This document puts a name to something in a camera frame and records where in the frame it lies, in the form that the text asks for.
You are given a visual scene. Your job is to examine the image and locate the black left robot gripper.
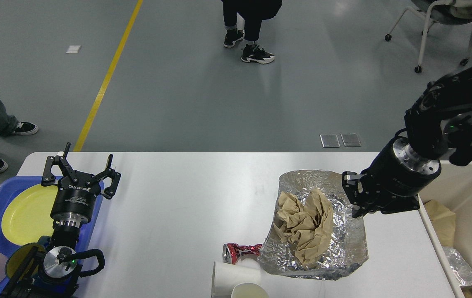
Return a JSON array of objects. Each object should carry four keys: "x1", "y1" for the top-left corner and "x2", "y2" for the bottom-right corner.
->
[{"x1": 41, "y1": 142, "x2": 122, "y2": 228}]

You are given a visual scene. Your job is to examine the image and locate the floor socket plate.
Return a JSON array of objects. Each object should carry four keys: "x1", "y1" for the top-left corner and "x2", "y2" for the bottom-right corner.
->
[
  {"x1": 320, "y1": 134, "x2": 340, "y2": 148},
  {"x1": 340, "y1": 133, "x2": 362, "y2": 147}
]

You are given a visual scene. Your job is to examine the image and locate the white paper cup lying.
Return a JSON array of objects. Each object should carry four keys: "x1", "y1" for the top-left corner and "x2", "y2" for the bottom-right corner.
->
[{"x1": 211, "y1": 262, "x2": 261, "y2": 298}]

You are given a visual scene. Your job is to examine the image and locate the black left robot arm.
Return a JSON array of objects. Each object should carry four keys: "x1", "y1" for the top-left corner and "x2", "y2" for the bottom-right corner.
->
[{"x1": 0, "y1": 143, "x2": 122, "y2": 298}]

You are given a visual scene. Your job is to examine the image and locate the right floor socket plate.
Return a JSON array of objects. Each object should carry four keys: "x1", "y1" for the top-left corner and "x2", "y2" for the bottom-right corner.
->
[{"x1": 340, "y1": 133, "x2": 362, "y2": 147}]

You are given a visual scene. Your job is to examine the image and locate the white paper cup upright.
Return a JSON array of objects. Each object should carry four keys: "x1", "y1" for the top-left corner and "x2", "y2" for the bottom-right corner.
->
[{"x1": 230, "y1": 283, "x2": 269, "y2": 298}]

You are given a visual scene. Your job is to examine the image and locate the foil tray with paper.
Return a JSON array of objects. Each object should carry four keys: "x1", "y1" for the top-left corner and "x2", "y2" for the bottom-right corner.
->
[{"x1": 258, "y1": 170, "x2": 368, "y2": 280}]

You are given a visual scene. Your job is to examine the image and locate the white office chair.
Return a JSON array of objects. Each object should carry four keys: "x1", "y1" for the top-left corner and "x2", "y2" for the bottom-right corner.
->
[{"x1": 384, "y1": 0, "x2": 472, "y2": 74}]

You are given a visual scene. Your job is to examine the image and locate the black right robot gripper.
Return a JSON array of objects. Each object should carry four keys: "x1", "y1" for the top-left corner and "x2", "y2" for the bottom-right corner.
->
[{"x1": 342, "y1": 137, "x2": 441, "y2": 218}]

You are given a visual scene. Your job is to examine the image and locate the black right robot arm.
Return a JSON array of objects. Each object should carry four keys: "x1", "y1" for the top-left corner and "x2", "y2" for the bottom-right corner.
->
[{"x1": 342, "y1": 67, "x2": 472, "y2": 218}]

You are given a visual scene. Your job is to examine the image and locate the crumpled brown paper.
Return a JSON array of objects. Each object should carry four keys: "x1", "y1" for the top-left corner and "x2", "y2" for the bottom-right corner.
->
[{"x1": 273, "y1": 188, "x2": 334, "y2": 266}]

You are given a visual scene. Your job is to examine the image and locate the crushed red can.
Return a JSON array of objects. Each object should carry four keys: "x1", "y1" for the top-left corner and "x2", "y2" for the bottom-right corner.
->
[{"x1": 223, "y1": 243, "x2": 262, "y2": 264}]

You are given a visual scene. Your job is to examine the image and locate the white paper on floor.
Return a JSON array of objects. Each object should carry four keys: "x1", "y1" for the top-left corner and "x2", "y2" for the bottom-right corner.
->
[{"x1": 65, "y1": 45, "x2": 82, "y2": 53}]

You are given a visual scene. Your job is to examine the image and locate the yellow plastic plate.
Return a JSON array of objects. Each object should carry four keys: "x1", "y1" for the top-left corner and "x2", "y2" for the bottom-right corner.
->
[{"x1": 1, "y1": 184, "x2": 58, "y2": 246}]

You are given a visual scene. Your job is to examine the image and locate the left floor socket plate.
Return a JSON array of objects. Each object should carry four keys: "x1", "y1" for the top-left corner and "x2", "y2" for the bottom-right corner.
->
[{"x1": 320, "y1": 134, "x2": 340, "y2": 148}]

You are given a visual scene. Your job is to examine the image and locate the dark blue HOME mug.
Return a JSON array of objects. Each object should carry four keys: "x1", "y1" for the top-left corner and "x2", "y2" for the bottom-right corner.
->
[{"x1": 5, "y1": 236, "x2": 51, "y2": 290}]

